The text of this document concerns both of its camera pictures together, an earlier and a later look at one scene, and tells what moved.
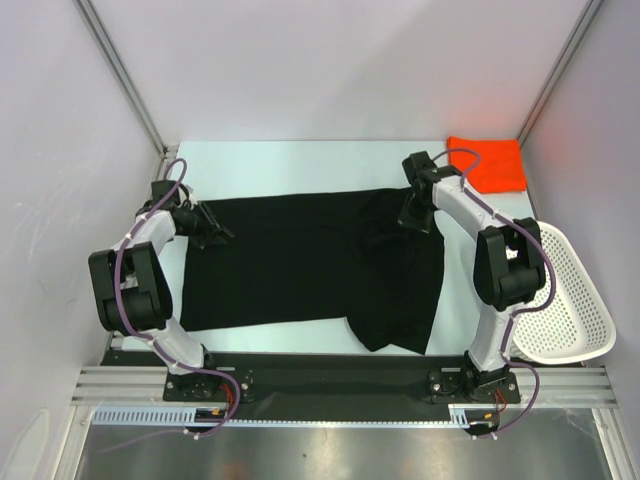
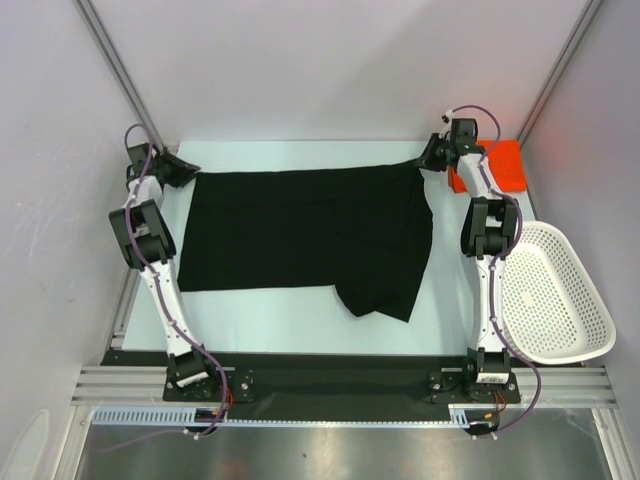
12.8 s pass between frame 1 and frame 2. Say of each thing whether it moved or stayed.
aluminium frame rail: stayed
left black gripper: moved
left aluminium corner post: stayed
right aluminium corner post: stayed
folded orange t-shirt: stayed
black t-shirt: moved
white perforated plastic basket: stayed
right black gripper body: moved
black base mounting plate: stayed
